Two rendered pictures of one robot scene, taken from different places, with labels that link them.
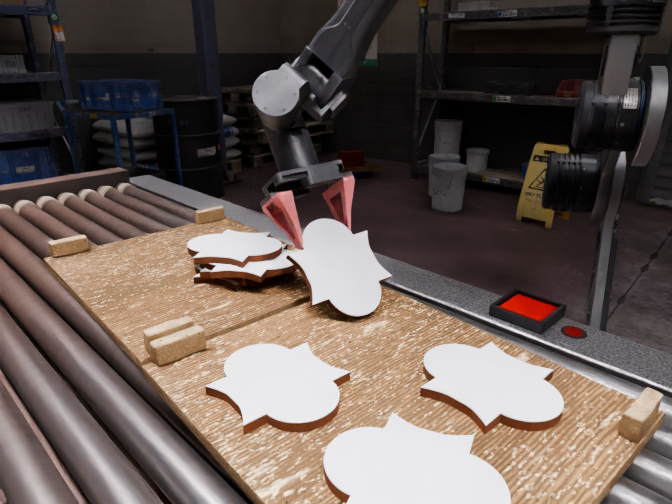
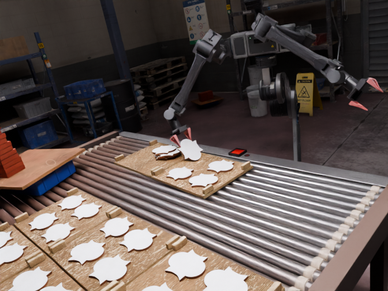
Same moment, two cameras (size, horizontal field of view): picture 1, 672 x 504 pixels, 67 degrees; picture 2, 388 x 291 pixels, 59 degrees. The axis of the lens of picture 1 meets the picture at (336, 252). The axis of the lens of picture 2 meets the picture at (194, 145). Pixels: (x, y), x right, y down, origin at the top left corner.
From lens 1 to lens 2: 1.27 m
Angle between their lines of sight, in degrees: 3
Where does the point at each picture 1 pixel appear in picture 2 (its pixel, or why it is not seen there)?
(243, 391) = (173, 175)
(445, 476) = (208, 179)
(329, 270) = (187, 150)
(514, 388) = (224, 166)
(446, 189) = (256, 105)
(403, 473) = (201, 179)
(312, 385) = (186, 172)
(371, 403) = (197, 173)
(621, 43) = (265, 70)
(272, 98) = (168, 115)
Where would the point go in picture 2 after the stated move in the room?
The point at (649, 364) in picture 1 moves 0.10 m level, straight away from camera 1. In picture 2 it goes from (259, 158) to (267, 150)
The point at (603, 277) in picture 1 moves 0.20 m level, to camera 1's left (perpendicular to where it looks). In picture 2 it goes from (295, 138) to (269, 143)
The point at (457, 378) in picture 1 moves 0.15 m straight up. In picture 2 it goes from (214, 166) to (209, 140)
